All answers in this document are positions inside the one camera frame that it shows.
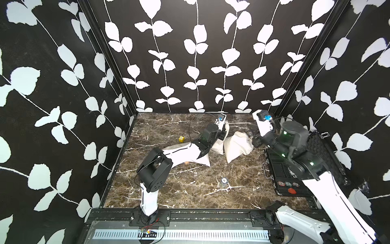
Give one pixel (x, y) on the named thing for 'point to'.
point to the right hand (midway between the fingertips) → (248, 120)
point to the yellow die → (181, 139)
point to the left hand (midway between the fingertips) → (223, 120)
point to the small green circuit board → (145, 233)
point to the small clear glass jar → (224, 182)
